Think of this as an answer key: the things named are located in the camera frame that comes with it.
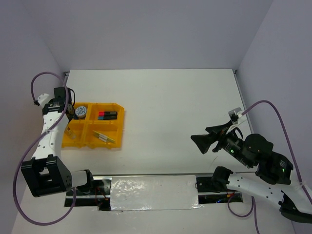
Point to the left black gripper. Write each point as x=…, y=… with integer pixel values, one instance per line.
x=70, y=119

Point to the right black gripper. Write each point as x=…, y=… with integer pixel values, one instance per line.
x=202, y=141

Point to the blue round tin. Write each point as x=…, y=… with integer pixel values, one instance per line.
x=80, y=112

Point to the pink black highlighter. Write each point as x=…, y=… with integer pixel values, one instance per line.
x=107, y=113

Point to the blue black highlighter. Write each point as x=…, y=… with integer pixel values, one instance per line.
x=107, y=118

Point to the white pen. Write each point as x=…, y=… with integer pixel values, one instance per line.
x=103, y=139
x=108, y=138

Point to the small clear spray bottle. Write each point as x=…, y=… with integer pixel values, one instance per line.
x=70, y=133

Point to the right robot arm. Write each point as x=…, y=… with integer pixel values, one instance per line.
x=254, y=151

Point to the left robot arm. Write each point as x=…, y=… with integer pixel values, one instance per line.
x=45, y=173

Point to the orange plastic sorting tray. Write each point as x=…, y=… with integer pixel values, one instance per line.
x=83, y=128

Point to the silver foil covered plate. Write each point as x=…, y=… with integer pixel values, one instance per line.
x=153, y=193

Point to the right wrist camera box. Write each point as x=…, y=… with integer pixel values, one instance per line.
x=237, y=118

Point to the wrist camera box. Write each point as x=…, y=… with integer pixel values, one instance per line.
x=237, y=118
x=42, y=100

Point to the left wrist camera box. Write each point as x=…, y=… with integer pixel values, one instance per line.
x=42, y=100

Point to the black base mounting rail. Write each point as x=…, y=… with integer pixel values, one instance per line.
x=208, y=193

